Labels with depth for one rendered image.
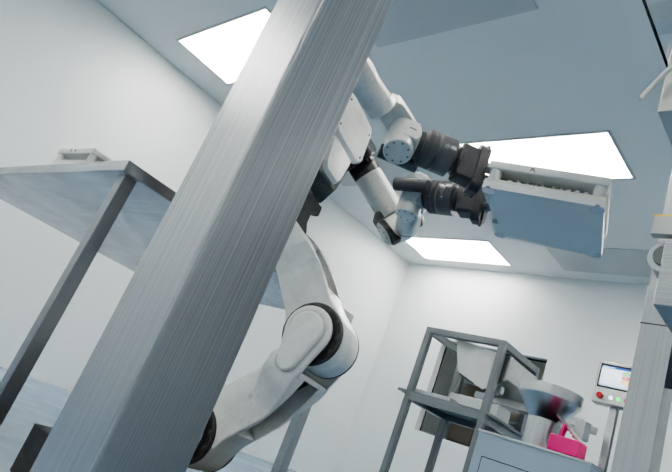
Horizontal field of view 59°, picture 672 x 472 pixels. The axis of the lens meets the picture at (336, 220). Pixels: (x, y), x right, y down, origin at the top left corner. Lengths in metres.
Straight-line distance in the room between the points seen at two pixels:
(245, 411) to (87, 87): 4.34
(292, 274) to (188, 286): 1.08
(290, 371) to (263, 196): 0.94
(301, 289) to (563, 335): 5.48
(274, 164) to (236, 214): 0.04
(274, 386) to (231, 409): 0.12
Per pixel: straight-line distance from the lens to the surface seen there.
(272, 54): 0.44
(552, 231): 1.43
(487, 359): 4.68
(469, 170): 1.35
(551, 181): 1.33
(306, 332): 1.31
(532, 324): 6.90
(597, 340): 6.60
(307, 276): 1.41
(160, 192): 1.78
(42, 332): 1.69
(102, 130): 5.44
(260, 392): 1.36
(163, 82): 5.76
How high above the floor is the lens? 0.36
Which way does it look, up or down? 20 degrees up
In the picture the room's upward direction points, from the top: 23 degrees clockwise
